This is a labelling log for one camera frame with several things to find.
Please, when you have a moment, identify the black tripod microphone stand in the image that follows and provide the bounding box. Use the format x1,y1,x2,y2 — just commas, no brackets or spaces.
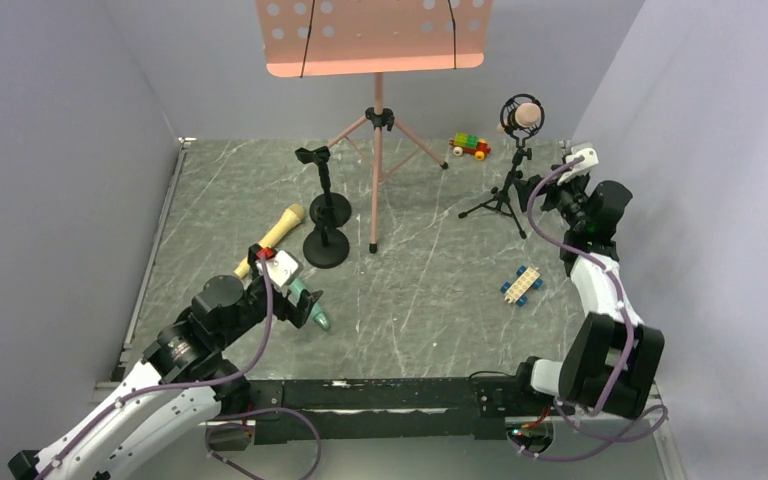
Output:
458,93,545,239

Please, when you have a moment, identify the pink microphone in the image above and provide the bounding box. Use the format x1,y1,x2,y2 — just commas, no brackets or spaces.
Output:
497,103,543,133

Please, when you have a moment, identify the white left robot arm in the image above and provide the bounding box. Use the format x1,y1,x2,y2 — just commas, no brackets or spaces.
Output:
8,244,321,479

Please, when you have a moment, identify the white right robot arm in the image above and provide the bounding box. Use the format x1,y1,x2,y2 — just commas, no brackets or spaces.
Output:
516,175,665,419

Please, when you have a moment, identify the front black round-base mic stand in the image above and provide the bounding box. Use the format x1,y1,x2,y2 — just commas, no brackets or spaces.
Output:
303,206,350,269

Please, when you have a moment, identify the black round-base mic stand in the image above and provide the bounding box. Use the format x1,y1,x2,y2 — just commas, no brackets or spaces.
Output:
295,146,352,228
303,206,350,269

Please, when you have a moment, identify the rear black round-base mic stand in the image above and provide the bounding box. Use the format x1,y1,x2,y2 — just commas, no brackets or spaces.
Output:
295,146,352,228

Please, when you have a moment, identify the pink music stand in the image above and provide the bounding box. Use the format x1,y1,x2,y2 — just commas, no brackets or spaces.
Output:
254,0,495,254

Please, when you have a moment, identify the teal microphone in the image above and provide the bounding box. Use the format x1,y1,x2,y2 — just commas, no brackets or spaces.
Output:
289,278,331,331

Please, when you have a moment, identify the yellow microphone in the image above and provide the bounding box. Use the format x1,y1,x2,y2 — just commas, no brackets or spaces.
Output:
233,204,306,279

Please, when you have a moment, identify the colourful toy block train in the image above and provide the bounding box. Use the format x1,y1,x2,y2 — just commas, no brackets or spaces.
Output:
449,132,492,162

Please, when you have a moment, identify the white blue toy block car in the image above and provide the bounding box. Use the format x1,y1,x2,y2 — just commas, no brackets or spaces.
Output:
500,265,543,307

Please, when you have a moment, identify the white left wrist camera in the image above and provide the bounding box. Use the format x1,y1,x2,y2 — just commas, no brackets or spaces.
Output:
255,249,303,290

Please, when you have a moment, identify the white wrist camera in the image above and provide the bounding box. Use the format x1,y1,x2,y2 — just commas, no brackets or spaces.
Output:
557,142,599,185
255,249,303,290

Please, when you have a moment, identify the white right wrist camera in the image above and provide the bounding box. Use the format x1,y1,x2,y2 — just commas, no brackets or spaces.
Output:
557,142,599,185

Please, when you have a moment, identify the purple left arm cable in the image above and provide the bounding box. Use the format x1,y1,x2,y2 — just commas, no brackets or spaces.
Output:
31,258,322,480

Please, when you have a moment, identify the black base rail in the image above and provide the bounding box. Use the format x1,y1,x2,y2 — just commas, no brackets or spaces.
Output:
216,375,556,445

